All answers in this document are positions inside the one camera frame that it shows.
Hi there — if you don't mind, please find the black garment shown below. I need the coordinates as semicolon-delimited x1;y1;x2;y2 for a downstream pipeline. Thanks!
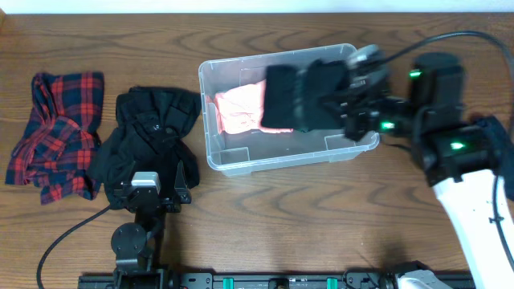
87;87;202;208
261;59;349;132

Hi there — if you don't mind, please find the pink shirt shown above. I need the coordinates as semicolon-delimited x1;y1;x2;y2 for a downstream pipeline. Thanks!
214;80;292;134

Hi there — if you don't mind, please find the navy garment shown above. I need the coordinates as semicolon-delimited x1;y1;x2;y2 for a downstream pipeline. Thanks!
473;116;513;201

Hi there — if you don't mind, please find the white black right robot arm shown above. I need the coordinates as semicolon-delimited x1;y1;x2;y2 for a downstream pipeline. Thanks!
343;51;513;288

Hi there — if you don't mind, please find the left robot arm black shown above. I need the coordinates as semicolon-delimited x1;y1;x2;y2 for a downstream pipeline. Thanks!
110;161;191;289

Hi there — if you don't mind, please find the black crumpled garment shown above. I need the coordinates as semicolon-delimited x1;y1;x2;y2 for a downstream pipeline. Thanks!
87;87;202;208

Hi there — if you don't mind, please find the clear plastic storage bin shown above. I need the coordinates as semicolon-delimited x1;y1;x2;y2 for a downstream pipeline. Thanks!
198;43;380;177

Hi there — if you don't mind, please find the red navy plaid shirt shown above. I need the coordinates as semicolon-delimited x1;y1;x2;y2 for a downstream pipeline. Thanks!
5;71;104;205

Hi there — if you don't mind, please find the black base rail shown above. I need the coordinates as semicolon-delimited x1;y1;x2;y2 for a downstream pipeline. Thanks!
77;272;475;289

